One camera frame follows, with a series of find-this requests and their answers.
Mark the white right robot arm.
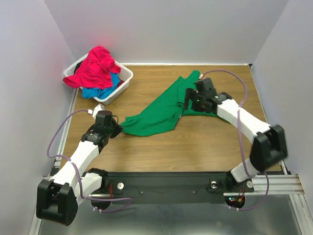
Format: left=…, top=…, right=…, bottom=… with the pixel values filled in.
left=183, top=78, right=288, bottom=191

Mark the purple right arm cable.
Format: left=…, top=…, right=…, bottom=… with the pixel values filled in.
left=201, top=70, right=269, bottom=212

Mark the blue t shirt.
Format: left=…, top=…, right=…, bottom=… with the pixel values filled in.
left=82, top=73, right=121, bottom=99

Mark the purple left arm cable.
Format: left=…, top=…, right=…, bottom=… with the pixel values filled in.
left=46, top=109, right=133, bottom=213

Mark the white plastic laundry basket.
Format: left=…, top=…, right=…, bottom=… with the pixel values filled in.
left=63, top=52, right=134, bottom=106

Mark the green t shirt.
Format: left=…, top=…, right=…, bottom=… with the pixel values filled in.
left=121, top=70, right=217, bottom=137

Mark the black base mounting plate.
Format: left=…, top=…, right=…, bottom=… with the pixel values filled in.
left=93, top=172, right=254, bottom=204

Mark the red t shirt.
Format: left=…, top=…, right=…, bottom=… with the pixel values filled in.
left=63, top=46, right=121, bottom=89

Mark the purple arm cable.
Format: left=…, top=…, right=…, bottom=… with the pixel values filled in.
left=46, top=109, right=133, bottom=213
left=201, top=70, right=269, bottom=212

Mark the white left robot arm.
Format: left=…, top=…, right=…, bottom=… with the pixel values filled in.
left=36, top=104, right=122, bottom=226

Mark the aluminium frame rail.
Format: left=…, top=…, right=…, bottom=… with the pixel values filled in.
left=29, top=172, right=304, bottom=235

